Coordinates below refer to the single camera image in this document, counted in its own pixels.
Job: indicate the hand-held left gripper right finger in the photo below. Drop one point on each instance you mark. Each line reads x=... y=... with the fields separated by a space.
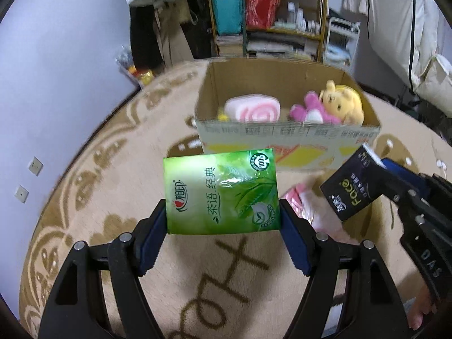
x=295 y=243

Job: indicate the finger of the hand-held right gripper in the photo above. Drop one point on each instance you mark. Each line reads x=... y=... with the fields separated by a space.
x=402 y=174

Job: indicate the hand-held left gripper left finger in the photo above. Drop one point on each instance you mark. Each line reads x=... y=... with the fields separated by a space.
x=152 y=243

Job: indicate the black tissue pack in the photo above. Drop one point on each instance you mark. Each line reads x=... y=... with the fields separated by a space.
x=353 y=183

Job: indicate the green tissue pack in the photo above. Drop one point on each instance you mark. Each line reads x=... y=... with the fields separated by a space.
x=222 y=190

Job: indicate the yellow plush doll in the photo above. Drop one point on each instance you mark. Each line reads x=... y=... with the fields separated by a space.
x=344 y=104

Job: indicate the printed cardboard box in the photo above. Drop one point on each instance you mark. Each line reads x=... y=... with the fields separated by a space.
x=282 y=137

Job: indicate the pink swirl roll plush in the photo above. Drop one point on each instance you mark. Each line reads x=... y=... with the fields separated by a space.
x=254 y=109

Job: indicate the person's right hand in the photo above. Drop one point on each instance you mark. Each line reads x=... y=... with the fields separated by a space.
x=422 y=307

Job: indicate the pink tissue packet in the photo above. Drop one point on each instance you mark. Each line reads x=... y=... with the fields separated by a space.
x=310 y=208

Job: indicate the beige patterned blanket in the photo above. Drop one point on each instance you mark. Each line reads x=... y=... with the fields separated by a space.
x=123 y=169

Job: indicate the white trolley cart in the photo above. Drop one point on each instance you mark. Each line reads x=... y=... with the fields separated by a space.
x=340 y=42

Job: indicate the colourful bag pile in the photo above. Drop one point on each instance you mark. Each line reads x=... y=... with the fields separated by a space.
x=136 y=67

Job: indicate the group of cosmetic bottles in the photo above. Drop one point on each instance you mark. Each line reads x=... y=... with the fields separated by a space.
x=302 y=19

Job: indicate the stack of books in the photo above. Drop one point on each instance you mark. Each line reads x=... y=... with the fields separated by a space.
x=268 y=46

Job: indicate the dark hanging coat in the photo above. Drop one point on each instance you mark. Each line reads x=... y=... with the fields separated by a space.
x=144 y=39

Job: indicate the beige hanging pants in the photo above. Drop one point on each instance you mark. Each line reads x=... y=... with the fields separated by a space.
x=174 y=35

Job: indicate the red patterned bag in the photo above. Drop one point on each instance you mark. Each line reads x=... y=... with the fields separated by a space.
x=261 y=9

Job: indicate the wooden shelf rack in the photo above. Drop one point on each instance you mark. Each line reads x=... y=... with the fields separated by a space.
x=243 y=24

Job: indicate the teal bag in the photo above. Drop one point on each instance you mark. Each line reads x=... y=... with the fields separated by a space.
x=227 y=10

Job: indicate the white wall socket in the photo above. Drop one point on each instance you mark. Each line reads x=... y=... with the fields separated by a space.
x=35 y=166
x=21 y=193

